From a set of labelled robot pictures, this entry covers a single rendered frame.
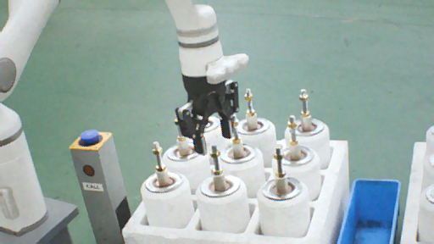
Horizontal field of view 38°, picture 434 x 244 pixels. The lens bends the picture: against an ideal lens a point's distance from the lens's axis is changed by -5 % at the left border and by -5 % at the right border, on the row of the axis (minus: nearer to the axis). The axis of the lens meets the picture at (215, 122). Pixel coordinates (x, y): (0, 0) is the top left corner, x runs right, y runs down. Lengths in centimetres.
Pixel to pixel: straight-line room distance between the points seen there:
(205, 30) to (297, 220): 39
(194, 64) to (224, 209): 29
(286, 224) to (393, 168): 59
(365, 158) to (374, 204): 31
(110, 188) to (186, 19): 46
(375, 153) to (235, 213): 66
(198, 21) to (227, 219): 38
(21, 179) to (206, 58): 37
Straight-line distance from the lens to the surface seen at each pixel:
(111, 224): 144
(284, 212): 120
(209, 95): 116
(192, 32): 109
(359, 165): 176
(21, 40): 108
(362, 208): 152
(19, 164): 112
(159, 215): 129
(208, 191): 125
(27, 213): 115
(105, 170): 137
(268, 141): 143
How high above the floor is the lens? 92
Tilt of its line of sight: 27 degrees down
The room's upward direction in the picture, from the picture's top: 9 degrees counter-clockwise
